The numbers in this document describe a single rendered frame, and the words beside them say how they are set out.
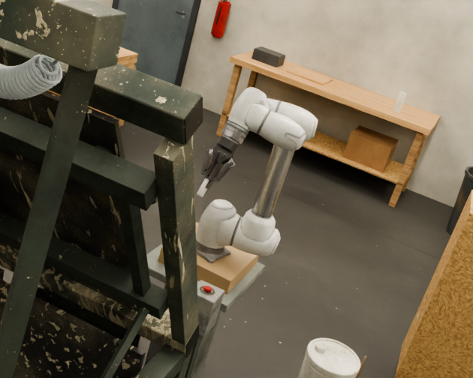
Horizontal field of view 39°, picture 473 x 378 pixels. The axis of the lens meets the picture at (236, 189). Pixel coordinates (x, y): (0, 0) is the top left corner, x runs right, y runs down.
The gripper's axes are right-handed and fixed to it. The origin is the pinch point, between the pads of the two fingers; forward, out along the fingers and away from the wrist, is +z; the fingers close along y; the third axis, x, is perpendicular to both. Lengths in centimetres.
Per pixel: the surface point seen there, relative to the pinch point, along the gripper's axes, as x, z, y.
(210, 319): 41, 48, 12
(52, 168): -121, 8, 31
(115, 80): -80, -15, 3
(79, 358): 8, 82, -15
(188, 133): -72, -12, 25
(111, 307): 13, 60, -16
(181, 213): -51, 9, 23
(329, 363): 137, 51, 47
